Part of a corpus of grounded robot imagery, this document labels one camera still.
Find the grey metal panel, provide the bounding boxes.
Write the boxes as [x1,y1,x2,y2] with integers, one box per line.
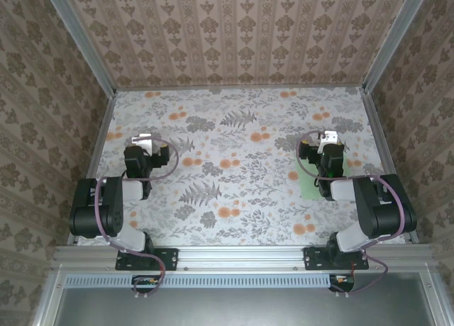
[33,271,454,326]

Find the light green paper sheet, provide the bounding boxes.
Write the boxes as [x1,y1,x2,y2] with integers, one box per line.
[296,158,356,201]

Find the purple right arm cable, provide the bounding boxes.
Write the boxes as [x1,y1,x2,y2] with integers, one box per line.
[296,130,407,298]

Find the floral table cover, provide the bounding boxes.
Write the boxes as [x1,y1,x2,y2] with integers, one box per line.
[76,88,407,247]

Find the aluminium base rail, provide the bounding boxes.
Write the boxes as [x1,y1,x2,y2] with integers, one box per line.
[52,244,438,273]

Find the small connector board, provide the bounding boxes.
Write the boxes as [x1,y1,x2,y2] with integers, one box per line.
[328,274,356,294]
[131,274,161,294]

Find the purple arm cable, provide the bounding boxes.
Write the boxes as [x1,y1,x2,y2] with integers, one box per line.
[296,130,407,298]
[94,136,180,300]

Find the grey slotted cable duct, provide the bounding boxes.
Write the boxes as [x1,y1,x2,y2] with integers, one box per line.
[65,274,334,288]

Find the aluminium side rail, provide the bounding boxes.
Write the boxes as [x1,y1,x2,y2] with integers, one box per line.
[66,90,118,245]
[362,88,420,245]

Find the aluminium corner post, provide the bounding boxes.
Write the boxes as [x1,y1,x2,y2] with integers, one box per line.
[41,0,118,95]
[363,0,433,93]

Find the aluminium rear rail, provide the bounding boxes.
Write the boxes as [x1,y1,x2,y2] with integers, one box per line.
[113,84,367,93]

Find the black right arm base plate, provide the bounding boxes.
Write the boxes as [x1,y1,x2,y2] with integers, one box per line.
[304,246,370,271]

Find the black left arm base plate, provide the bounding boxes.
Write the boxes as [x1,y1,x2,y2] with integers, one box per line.
[115,247,178,271]

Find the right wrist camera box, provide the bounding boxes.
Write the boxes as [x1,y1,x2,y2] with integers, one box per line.
[316,130,338,154]

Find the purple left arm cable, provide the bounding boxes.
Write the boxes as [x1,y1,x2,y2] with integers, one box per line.
[94,136,180,300]

